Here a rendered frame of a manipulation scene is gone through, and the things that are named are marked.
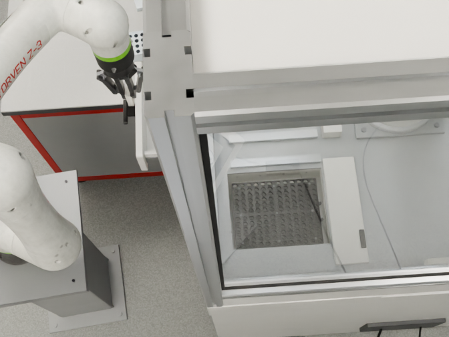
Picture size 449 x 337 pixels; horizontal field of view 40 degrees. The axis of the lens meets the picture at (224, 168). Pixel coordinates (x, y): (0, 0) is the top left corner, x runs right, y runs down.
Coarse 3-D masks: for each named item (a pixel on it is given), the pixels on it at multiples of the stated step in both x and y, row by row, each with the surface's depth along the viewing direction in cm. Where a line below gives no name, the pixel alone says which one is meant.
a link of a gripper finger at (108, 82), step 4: (96, 72) 156; (96, 76) 156; (100, 76) 156; (100, 80) 157; (104, 80) 157; (108, 80) 159; (112, 80) 162; (104, 84) 159; (108, 84) 159; (112, 84) 161; (108, 88) 161; (112, 88) 161; (112, 92) 163; (116, 92) 163
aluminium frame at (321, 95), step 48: (144, 0) 53; (144, 48) 51; (144, 96) 51; (192, 96) 51; (240, 96) 50; (288, 96) 49; (336, 96) 49; (384, 96) 49; (432, 96) 49; (192, 144) 55; (192, 192) 67; (192, 240) 86; (240, 288) 133; (288, 288) 134; (336, 288) 133; (384, 288) 137; (432, 288) 142
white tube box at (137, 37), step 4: (132, 32) 192; (136, 32) 192; (140, 32) 192; (132, 36) 191; (136, 36) 193; (140, 36) 191; (132, 40) 191; (136, 40) 192; (140, 40) 191; (132, 44) 190; (136, 44) 190; (140, 44) 190; (136, 48) 190; (140, 48) 190; (136, 52) 190; (140, 52) 189; (136, 56) 189; (140, 56) 190; (136, 60) 192; (140, 60) 192
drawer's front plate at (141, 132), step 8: (136, 64) 172; (136, 80) 171; (136, 96) 169; (136, 104) 168; (136, 112) 167; (136, 120) 166; (144, 120) 173; (136, 128) 166; (144, 128) 171; (136, 136) 165; (144, 136) 170; (136, 144) 164; (144, 144) 169; (136, 152) 163; (144, 160) 167; (144, 168) 171
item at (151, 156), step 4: (148, 132) 175; (148, 136) 175; (148, 140) 174; (148, 144) 174; (152, 144) 174; (148, 148) 173; (152, 148) 173; (144, 152) 167; (148, 152) 167; (152, 152) 167; (148, 156) 168; (152, 156) 168; (156, 156) 168; (148, 160) 170; (152, 160) 170; (156, 160) 171
